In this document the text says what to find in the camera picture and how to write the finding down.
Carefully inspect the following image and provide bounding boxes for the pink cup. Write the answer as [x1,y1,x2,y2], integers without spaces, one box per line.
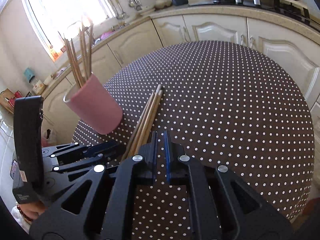
[63,74,123,134]

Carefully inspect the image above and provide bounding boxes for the wooden chopstick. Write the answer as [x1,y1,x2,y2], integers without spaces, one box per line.
[67,39,85,88]
[135,89,163,155]
[121,91,155,161]
[71,40,85,88]
[126,84,162,158]
[79,29,88,80]
[64,38,82,88]
[81,23,89,80]
[87,20,93,77]
[129,94,156,157]

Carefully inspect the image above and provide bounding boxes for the kitchen window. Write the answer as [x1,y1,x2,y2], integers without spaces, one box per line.
[22,0,115,62]

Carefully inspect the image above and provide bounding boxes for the person left hand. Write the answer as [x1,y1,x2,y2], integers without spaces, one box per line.
[16,201,47,224]

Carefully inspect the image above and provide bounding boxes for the wooden cutting board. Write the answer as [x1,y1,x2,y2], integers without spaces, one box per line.
[1,88,23,114]

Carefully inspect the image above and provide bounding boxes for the brown polka dot tablecloth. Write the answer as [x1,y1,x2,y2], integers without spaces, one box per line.
[73,41,315,239]

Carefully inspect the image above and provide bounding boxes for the seasoning bottle teal cap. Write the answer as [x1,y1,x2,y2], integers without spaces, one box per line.
[24,68,46,95]

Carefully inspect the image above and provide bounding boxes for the cream lower cabinets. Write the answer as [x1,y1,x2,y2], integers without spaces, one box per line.
[42,14,319,155]

